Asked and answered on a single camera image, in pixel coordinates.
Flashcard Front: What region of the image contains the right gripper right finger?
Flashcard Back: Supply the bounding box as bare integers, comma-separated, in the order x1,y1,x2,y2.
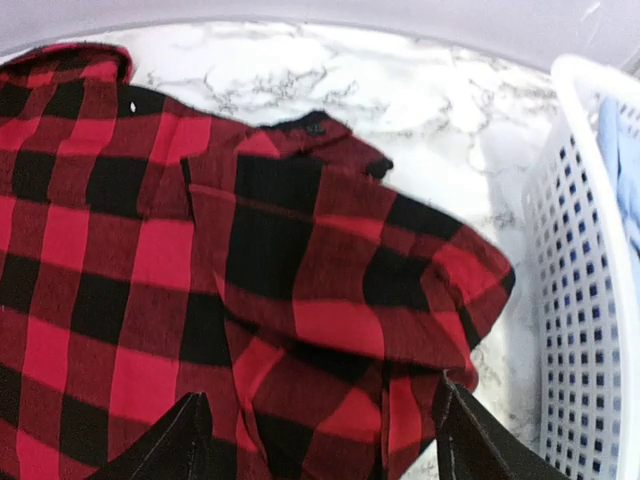
433,375,565,480

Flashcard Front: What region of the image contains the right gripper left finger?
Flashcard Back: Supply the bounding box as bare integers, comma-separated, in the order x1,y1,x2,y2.
90,393,214,480

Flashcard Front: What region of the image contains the red black plaid shirt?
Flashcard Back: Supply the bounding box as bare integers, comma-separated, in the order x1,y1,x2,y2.
1,43,515,479

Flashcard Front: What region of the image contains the white plastic laundry basket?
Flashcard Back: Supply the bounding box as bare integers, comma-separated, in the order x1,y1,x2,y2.
522,54,639,479

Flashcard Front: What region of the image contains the light blue shirt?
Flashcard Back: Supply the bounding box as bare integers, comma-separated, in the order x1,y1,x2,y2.
597,98,639,268

